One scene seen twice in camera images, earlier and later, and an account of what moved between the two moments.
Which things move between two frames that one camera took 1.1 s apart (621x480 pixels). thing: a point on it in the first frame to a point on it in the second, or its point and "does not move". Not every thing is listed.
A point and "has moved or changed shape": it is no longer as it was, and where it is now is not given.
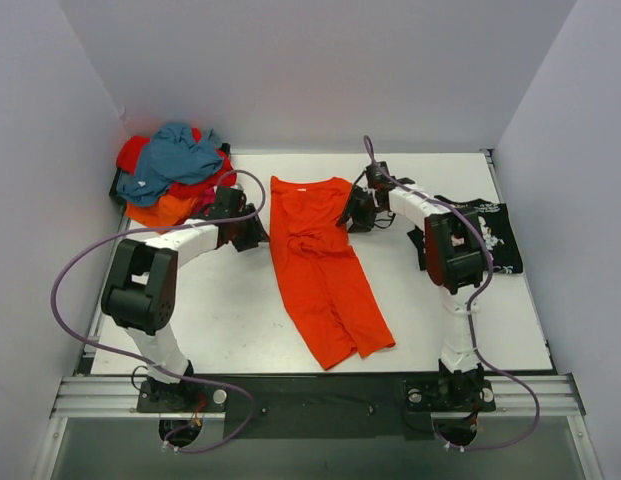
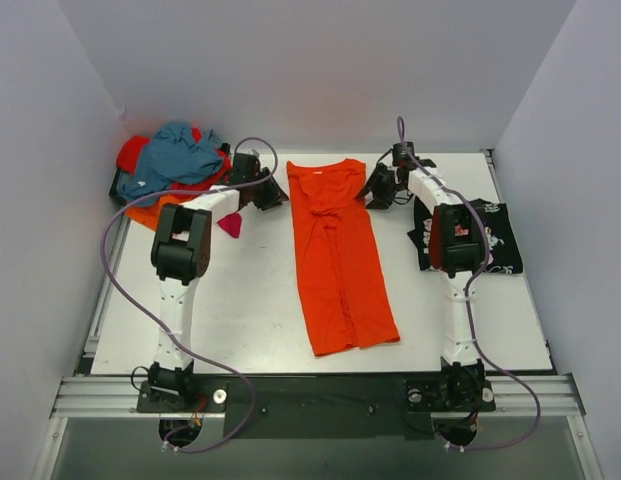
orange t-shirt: [335, 304] has moved or changed shape
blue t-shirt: [171, 157] does not move
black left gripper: [250, 233] to [269, 190]
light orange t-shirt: [167, 211] does not move
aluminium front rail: [99, 397] does not move
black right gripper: [355, 215] to [378, 185]
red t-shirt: [128, 152] does not move
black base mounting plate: [318, 407] does not move
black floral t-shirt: [496, 227] does not move
